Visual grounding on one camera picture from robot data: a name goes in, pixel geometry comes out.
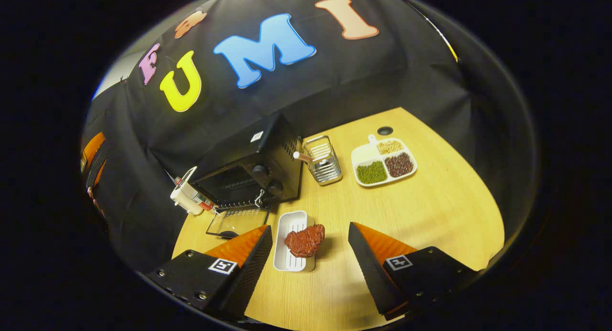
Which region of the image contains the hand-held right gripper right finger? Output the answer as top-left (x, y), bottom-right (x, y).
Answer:
top-left (348, 222), bottom-right (479, 321)

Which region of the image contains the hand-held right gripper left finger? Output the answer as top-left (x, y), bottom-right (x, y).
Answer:
top-left (146, 225), bottom-right (273, 322)

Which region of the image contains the red meat piece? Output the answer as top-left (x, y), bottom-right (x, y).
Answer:
top-left (284, 224), bottom-right (326, 258)

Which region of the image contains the black electric oven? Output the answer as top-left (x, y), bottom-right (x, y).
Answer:
top-left (191, 113), bottom-right (305, 239)

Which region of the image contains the white rectangular tray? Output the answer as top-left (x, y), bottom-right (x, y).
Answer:
top-left (273, 210), bottom-right (317, 273)

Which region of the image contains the white toaster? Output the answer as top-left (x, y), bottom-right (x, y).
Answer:
top-left (170, 166), bottom-right (214, 216)

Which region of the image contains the green beans heap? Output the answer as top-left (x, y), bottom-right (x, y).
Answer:
top-left (356, 161), bottom-right (388, 185)

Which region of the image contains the red beans heap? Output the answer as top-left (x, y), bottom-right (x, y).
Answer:
top-left (384, 152), bottom-right (415, 177)

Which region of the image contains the white divided plate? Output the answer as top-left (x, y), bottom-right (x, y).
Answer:
top-left (351, 135), bottom-right (418, 188)

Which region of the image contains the yellow beans heap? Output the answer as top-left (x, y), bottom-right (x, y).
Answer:
top-left (377, 140), bottom-right (405, 155)

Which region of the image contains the metal wire holder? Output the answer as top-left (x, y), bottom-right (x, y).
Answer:
top-left (302, 135), bottom-right (343, 186)

